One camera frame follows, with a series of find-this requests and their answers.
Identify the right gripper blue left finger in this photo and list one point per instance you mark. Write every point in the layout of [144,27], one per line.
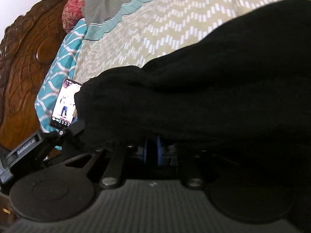
[147,151]

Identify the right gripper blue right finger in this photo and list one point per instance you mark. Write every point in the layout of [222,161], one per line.
[159,150]

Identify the black pants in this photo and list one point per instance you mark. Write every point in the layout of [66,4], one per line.
[241,95]

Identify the smartphone with lit screen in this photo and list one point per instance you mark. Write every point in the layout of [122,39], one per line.
[64,111]

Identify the teal patterned pillow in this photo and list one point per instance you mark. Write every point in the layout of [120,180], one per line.
[62,67]

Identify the carved wooden headboard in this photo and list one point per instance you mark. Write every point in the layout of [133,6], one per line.
[28,49]

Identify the patterned bedsheet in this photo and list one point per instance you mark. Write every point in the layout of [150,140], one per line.
[133,32]

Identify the red floral quilt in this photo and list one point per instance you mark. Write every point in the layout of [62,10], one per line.
[71,14]

